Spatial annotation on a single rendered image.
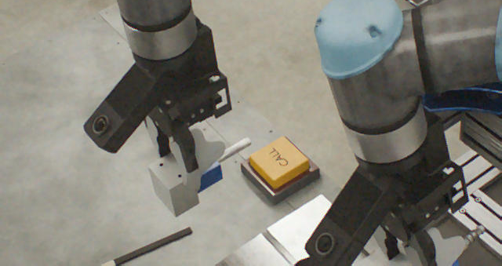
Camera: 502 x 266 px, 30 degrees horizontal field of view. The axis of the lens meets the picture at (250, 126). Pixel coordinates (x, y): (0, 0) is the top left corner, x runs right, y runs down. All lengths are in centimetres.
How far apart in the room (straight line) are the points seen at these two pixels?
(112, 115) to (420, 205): 35
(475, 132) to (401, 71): 70
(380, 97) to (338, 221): 16
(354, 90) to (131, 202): 59
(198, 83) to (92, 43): 56
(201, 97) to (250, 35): 174
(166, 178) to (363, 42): 43
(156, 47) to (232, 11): 191
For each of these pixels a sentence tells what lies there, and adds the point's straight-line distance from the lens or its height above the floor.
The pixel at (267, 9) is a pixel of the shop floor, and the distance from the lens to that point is 287.
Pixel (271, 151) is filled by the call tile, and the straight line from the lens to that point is 131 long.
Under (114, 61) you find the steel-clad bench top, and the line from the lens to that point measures 155.
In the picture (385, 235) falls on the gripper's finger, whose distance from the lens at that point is 101.
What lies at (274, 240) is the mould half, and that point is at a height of 89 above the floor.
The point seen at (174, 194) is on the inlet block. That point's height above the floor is 94.
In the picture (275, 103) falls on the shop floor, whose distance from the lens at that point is 257.
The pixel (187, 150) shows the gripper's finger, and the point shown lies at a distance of 106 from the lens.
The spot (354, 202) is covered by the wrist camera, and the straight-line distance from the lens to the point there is 92.
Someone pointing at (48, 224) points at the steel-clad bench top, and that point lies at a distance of 135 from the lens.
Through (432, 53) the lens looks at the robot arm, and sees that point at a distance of 80.
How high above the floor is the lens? 180
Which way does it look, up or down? 46 degrees down
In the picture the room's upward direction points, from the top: 8 degrees counter-clockwise
